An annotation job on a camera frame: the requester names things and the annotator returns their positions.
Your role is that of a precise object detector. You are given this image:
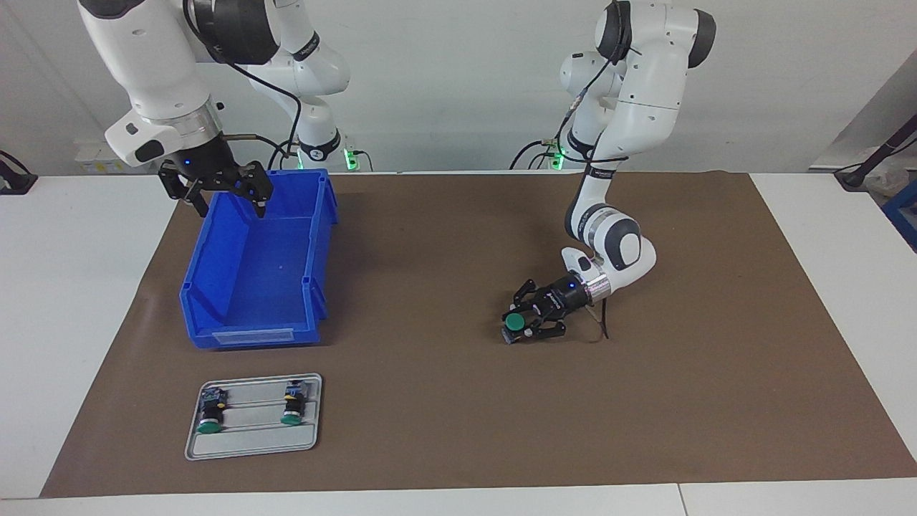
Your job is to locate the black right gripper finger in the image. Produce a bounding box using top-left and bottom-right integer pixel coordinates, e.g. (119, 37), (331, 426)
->
(233, 162), (274, 218)
(159, 163), (210, 218)

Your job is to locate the green push button switch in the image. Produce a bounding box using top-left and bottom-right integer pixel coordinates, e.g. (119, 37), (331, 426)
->
(197, 387), (229, 435)
(500, 308), (527, 346)
(280, 380), (309, 426)

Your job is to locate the white power strip box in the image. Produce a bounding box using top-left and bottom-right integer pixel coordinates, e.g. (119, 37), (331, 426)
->
(74, 138), (123, 174)

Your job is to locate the blue plastic storage bin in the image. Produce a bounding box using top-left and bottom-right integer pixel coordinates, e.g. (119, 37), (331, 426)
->
(179, 169), (339, 350)

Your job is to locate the brown paper table mat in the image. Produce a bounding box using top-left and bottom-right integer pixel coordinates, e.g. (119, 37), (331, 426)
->
(41, 171), (917, 499)

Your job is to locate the black table clamp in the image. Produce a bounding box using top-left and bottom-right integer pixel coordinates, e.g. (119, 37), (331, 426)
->
(0, 150), (38, 196)

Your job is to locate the grey metal tray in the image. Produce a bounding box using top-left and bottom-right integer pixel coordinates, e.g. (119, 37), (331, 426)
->
(185, 373), (323, 461)

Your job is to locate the black slanted stand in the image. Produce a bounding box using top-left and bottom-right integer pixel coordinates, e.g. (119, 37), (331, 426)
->
(835, 115), (917, 191)

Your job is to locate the clear plastic bag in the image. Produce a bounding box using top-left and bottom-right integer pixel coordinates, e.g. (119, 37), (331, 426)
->
(863, 159), (907, 198)

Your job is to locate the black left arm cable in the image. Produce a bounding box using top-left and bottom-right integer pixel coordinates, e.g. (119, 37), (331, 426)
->
(555, 0), (633, 341)

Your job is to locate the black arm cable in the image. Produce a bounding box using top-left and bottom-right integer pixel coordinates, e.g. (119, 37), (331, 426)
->
(555, 0), (633, 341)
(183, 0), (302, 171)

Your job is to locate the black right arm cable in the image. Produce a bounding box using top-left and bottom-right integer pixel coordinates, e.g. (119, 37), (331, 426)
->
(183, 0), (302, 171)

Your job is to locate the black left base cable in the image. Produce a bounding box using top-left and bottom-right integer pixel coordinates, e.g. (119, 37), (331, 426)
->
(509, 140), (558, 171)

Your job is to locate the blue frame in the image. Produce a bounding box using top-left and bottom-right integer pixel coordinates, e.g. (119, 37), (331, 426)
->
(881, 179), (917, 252)

